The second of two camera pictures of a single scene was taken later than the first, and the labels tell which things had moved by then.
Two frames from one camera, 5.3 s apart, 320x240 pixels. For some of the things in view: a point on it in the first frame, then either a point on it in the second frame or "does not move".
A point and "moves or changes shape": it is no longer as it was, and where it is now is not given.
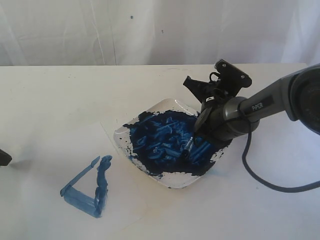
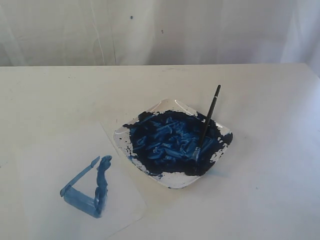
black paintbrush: (186, 153) moves or changes shape
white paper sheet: (71, 177) does not move
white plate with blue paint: (156, 139) does not move
